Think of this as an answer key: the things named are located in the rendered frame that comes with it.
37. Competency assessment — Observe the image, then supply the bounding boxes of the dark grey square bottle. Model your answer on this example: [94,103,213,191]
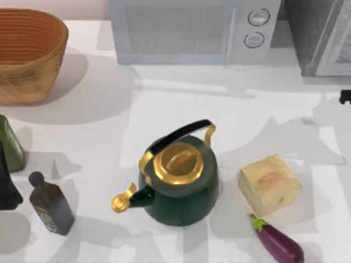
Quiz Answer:
[28,171,76,236]

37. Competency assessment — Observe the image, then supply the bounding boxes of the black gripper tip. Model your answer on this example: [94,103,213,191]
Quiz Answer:
[0,140,24,211]

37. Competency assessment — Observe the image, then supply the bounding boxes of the pale microwave oven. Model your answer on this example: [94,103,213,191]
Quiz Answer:
[108,0,282,67]

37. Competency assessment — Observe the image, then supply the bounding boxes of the green and gold kettle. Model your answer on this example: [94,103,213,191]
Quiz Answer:
[111,119,220,228]

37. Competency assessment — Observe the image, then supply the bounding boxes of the pale yellow bread loaf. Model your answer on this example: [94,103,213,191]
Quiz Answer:
[237,153,303,218]

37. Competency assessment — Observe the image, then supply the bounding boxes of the microwave knob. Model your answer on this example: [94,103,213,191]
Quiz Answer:
[247,8,270,25]
[243,31,265,49]

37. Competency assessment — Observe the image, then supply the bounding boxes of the small black gripper part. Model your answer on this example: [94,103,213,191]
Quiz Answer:
[339,89,351,105]

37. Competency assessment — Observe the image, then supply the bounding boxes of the purple eggplant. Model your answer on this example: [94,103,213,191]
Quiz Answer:
[248,213,305,263]

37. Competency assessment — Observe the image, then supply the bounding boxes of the green bottle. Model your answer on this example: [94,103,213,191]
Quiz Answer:
[0,114,25,173]

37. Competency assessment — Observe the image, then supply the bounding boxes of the brown woven basket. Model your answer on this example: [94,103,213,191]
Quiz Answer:
[0,8,69,106]

